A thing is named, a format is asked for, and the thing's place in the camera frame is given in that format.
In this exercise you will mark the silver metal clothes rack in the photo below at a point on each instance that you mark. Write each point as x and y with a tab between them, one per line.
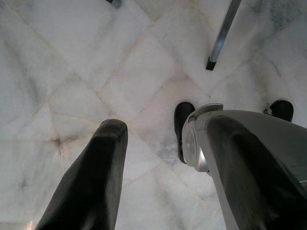
223	36

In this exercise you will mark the black robot foot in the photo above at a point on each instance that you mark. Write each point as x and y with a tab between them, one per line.
182	124
284	110

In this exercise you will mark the black robot left foot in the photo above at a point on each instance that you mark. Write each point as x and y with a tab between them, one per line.
182	124

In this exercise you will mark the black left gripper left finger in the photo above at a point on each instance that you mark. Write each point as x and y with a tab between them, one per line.
96	172

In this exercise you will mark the black robot right foot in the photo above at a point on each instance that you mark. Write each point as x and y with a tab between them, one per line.
284	110

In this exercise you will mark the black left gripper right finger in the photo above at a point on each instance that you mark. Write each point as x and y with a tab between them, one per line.
251	182

